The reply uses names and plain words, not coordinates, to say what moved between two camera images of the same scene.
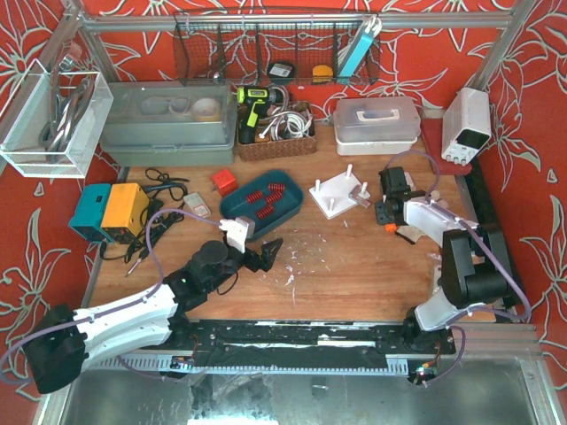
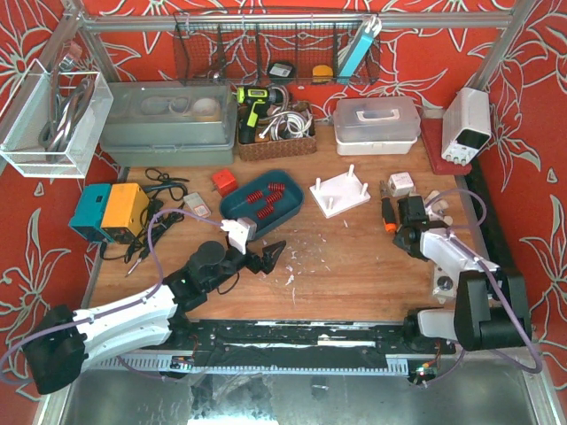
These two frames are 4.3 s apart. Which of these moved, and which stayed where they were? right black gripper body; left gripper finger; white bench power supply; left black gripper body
Moved: right black gripper body
Stayed: left black gripper body; left gripper finger; white bench power supply
